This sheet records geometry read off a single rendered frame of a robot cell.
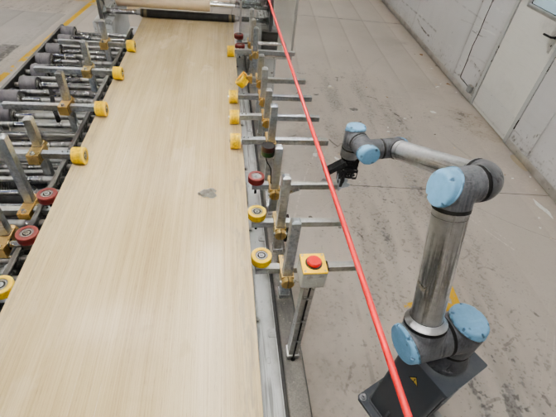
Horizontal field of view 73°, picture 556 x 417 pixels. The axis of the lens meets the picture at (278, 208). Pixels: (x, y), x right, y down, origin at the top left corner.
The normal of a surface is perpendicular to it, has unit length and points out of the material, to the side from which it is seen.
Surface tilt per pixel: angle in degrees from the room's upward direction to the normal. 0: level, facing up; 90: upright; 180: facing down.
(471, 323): 5
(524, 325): 0
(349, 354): 0
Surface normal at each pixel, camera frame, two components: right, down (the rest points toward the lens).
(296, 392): 0.09, -0.73
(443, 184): -0.95, -0.01
